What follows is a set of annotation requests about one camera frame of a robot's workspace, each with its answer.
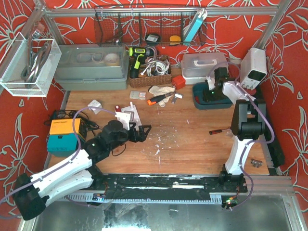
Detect white clear lidded case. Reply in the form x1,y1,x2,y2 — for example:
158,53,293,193
181,52,229,85

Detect clear small parts packet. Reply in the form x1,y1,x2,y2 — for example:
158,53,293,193
129,91,146,100

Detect black wire wall basket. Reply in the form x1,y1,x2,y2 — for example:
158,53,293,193
94,3,206,46

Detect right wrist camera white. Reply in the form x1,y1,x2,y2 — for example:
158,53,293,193
206,77,215,91

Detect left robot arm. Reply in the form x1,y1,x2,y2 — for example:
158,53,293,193
13,120,152,220

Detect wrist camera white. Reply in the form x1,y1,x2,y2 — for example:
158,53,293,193
206,77,215,91
115,112,130,130

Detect white peg fixture board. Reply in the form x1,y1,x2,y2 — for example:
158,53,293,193
115,102,142,131

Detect wicker basket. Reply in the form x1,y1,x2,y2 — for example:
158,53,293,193
128,67,172,88

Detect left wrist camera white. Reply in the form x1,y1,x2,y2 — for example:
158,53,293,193
115,112,130,130

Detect small metal bracket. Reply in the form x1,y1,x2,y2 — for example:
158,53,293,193
171,93,183,104

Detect small red box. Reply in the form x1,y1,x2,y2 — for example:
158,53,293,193
172,75,186,90

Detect small metal fitting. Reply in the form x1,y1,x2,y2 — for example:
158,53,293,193
250,159,263,168

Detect clear acrylic hanging bin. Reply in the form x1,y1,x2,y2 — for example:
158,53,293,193
0,33,62,97

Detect white bench power supply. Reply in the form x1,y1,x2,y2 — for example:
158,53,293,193
240,48,267,90

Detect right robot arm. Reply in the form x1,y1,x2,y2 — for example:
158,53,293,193
205,67,266,192

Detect white cables in basket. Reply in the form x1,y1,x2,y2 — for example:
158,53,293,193
141,60,170,77

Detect blue white booklet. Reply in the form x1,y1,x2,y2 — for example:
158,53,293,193
183,8,208,46

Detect teal plastic tray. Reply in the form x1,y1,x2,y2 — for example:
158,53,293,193
192,82,233,110

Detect white plug adapter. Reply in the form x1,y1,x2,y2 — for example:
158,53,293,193
88,100,102,114

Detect black orange screwdriver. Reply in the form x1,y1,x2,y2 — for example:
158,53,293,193
147,92,174,105

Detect grey plastic storage box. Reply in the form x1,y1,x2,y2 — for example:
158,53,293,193
54,44,129,91

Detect beige work glove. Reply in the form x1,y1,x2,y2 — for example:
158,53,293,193
148,86,176,107

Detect red large spring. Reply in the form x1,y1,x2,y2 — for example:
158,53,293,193
115,105,121,112

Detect green black cordless drill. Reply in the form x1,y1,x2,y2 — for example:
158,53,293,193
128,47,155,79

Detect orange teal power box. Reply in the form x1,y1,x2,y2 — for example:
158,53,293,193
47,118,88,157

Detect red handled screwdriver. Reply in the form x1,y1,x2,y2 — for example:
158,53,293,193
209,128,231,135

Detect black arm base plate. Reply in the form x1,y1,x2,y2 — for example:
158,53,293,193
81,174,248,203

